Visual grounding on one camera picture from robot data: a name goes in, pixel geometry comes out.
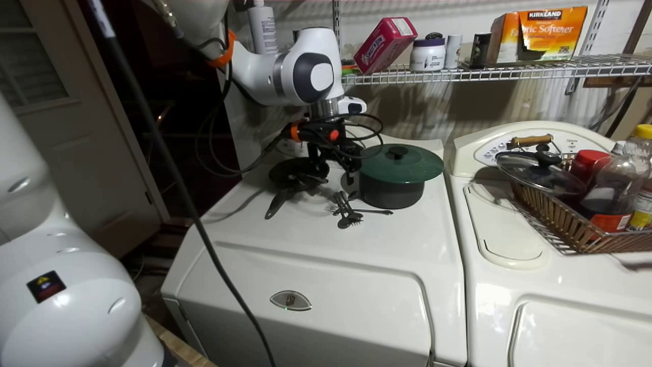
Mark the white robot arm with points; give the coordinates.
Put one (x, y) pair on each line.
(308, 74)

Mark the white dryer machine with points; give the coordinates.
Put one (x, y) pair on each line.
(530, 299)

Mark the orange softener box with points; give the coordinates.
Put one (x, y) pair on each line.
(537, 36)

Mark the white washing machine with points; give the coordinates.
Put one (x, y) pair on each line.
(292, 289)

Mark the wicker basket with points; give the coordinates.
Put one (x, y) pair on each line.
(575, 229)

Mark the glass pot lid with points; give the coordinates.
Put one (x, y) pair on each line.
(537, 163)

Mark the red pink box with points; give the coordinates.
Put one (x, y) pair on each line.
(390, 38)

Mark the green lidded pot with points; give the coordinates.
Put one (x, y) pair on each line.
(394, 175)

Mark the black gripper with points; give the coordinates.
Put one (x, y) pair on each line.
(326, 142)

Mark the red capped bottle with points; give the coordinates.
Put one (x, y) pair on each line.
(613, 180)

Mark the black frying pan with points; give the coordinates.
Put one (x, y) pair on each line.
(295, 176)

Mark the white jar dark lid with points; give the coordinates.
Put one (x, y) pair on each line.
(429, 54)

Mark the white wire shelf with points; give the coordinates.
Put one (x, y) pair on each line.
(608, 67)

